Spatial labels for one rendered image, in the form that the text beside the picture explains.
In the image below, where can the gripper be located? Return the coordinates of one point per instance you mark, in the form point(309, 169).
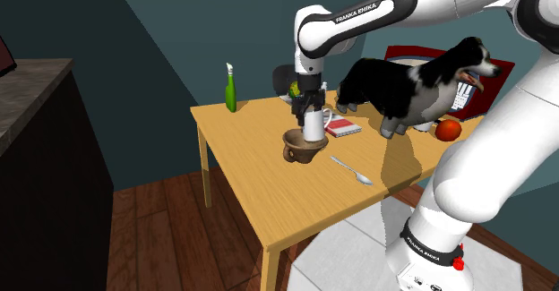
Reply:
point(310, 85)

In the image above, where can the white mug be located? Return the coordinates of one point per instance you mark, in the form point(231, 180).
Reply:
point(314, 126)

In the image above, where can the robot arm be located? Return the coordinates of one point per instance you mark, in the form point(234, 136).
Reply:
point(489, 150)

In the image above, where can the green and yellow object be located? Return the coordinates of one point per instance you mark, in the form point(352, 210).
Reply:
point(294, 90)

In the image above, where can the red notebook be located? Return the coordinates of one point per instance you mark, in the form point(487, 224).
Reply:
point(343, 126)

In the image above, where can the black round object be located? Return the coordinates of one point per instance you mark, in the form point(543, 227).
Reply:
point(281, 78)

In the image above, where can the brown clay bowl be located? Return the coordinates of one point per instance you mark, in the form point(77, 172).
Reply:
point(299, 149)

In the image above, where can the wooden table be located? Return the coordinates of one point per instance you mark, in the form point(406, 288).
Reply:
point(262, 168)

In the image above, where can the green bottle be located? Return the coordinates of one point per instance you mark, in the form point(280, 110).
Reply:
point(230, 96)

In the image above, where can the silver spoon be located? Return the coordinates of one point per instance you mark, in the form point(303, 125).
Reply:
point(356, 174)

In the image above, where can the black and white dog figure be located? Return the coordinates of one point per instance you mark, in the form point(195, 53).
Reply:
point(393, 89)

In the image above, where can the red tomato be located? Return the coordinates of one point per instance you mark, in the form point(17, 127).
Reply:
point(448, 130)

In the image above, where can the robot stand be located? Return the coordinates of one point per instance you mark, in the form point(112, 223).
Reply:
point(349, 255)

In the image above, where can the dark cabinet with stone top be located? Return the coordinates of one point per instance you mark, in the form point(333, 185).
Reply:
point(48, 163)

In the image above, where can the dark red object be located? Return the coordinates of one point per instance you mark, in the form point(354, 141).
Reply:
point(5, 61)

